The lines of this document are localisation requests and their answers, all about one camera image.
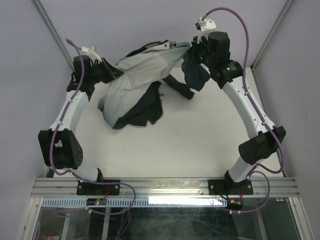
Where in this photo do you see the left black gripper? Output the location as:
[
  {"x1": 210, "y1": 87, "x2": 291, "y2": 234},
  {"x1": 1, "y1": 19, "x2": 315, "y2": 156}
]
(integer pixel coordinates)
[{"x1": 89, "y1": 57, "x2": 125, "y2": 85}]

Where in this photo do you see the dark grey zip jacket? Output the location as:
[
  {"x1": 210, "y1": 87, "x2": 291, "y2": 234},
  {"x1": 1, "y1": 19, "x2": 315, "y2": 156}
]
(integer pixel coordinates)
[{"x1": 97, "y1": 40, "x2": 210, "y2": 130}]

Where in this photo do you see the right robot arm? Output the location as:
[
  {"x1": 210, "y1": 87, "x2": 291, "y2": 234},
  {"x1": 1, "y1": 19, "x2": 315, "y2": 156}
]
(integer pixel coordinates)
[{"x1": 190, "y1": 31, "x2": 286, "y2": 194}]

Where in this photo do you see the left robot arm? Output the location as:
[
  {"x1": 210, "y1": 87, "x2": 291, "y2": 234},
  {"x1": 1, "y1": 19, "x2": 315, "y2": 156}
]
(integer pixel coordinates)
[{"x1": 38, "y1": 55, "x2": 123, "y2": 195}]

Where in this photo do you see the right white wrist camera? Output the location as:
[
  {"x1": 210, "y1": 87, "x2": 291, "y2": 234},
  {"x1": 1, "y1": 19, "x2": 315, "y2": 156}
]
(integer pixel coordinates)
[{"x1": 195, "y1": 17, "x2": 217, "y2": 32}]

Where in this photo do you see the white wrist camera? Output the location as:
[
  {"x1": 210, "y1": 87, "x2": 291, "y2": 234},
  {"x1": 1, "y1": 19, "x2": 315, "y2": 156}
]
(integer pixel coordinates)
[
  {"x1": 195, "y1": 17, "x2": 217, "y2": 32},
  {"x1": 80, "y1": 46, "x2": 102, "y2": 63}
]

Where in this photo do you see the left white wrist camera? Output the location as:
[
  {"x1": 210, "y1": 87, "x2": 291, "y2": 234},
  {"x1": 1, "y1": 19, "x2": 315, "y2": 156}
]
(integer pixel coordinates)
[{"x1": 80, "y1": 46, "x2": 102, "y2": 63}]

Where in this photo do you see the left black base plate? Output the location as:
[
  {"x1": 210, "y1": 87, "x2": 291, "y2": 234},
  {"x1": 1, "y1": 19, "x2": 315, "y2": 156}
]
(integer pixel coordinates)
[{"x1": 76, "y1": 179, "x2": 121, "y2": 196}]

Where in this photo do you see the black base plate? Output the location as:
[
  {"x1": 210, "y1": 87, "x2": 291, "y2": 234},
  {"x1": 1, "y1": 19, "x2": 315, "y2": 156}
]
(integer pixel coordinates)
[
  {"x1": 76, "y1": 179, "x2": 121, "y2": 196},
  {"x1": 207, "y1": 179, "x2": 254, "y2": 196}
]

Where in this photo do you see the aluminium mounting rail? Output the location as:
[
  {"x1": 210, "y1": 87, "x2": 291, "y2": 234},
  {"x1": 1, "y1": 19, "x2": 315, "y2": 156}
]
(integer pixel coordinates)
[{"x1": 31, "y1": 177, "x2": 300, "y2": 198}]

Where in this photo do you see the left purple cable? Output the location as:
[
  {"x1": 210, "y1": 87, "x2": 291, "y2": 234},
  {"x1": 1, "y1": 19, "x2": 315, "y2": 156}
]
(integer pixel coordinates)
[{"x1": 48, "y1": 38, "x2": 137, "y2": 240}]

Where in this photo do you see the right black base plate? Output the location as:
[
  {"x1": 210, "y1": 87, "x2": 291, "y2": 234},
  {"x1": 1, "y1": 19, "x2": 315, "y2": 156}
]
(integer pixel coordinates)
[{"x1": 207, "y1": 179, "x2": 254, "y2": 196}]

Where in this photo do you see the slotted grey cable duct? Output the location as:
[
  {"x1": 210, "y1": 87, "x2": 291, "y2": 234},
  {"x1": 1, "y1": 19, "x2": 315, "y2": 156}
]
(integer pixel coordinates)
[{"x1": 42, "y1": 196, "x2": 227, "y2": 208}]

